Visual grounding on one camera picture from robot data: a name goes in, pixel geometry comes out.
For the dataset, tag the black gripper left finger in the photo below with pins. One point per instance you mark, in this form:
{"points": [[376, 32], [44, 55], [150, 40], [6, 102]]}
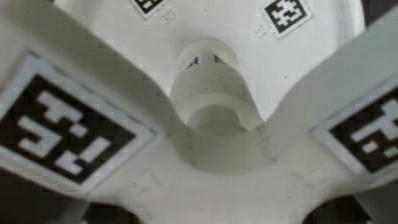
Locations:
{"points": [[108, 214]]}

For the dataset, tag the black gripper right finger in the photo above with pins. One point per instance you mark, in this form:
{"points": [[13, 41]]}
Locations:
{"points": [[339, 211]]}

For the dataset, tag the white cross-shaped table base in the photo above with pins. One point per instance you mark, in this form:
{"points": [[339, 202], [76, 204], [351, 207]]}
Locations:
{"points": [[97, 142]]}

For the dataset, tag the white cylindrical table leg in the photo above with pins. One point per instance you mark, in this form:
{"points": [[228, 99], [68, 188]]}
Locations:
{"points": [[212, 97]]}

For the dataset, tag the white round table top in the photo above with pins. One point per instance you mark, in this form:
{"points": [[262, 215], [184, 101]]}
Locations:
{"points": [[283, 34]]}

